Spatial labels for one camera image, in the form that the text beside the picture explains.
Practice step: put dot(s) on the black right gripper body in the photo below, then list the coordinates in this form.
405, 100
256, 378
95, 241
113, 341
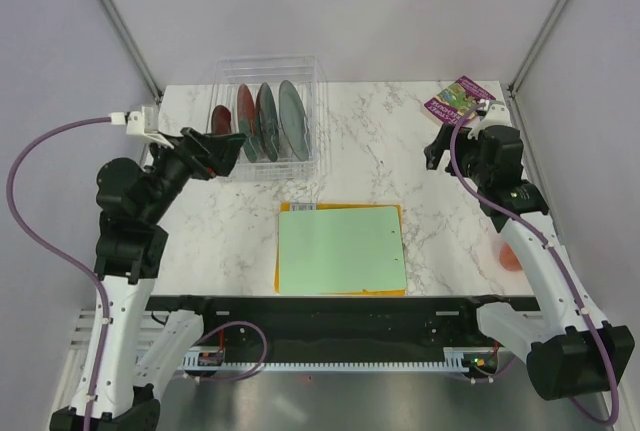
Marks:
467, 154

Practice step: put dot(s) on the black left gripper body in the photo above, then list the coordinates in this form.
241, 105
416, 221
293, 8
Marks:
201, 165

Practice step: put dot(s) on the dark teal flowered plate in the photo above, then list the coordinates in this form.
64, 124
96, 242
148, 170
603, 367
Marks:
268, 119

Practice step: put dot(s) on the grey-green plate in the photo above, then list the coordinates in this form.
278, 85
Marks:
294, 120

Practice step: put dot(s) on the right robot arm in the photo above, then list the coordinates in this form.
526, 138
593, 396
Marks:
575, 351

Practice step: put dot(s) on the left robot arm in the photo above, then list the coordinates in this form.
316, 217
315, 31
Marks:
118, 389

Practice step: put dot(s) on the small dark red plate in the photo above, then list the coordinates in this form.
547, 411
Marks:
221, 121

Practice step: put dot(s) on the red and teal plate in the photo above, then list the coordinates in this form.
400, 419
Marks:
247, 122

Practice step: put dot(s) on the purple book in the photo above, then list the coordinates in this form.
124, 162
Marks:
453, 101

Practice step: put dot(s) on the orange folder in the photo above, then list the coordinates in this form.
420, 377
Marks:
285, 271

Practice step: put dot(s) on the orange plastic cup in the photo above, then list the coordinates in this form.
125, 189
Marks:
508, 259

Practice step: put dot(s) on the light green cutting board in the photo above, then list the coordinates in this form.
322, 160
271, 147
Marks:
340, 250

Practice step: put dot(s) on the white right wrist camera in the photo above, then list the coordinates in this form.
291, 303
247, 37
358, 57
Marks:
488, 113

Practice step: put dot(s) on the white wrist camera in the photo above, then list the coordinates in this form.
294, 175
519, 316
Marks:
143, 123
488, 113

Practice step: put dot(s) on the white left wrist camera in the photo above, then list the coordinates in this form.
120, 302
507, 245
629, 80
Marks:
143, 123

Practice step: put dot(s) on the white wire dish rack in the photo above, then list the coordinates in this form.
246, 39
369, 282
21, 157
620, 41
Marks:
303, 71

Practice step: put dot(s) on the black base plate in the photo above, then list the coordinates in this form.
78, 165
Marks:
359, 328

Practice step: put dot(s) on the aluminium front rail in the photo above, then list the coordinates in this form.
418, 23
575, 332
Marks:
151, 326

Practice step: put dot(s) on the white cable duct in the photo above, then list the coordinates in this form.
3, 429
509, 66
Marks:
450, 361

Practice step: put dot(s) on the right aluminium frame post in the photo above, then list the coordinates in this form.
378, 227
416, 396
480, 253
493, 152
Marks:
545, 31

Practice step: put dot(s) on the aluminium frame post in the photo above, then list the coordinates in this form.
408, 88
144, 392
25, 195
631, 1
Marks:
131, 48
545, 31

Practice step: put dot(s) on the left aluminium frame post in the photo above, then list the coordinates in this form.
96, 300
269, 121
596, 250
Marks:
131, 48

